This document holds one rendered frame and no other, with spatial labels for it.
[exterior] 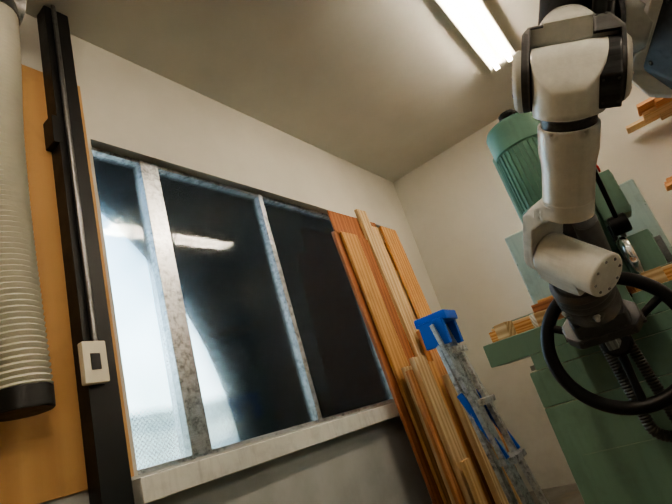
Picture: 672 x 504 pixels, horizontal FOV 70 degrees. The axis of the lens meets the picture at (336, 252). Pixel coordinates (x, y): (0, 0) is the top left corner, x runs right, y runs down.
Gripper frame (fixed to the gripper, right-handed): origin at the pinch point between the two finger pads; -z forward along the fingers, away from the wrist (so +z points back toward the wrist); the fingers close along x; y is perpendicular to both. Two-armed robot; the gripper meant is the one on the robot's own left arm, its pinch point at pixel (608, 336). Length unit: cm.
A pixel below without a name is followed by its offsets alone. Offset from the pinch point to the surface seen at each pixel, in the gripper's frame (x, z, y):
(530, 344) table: -18.1, -29.2, 21.9
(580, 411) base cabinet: -13.4, -38.4, 6.3
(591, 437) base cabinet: -13.5, -41.5, 1.1
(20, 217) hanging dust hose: -126, 64, 53
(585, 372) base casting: -8.8, -34.3, 13.2
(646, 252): 17, -48, 51
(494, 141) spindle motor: -6, -7, 79
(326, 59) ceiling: -72, -2, 218
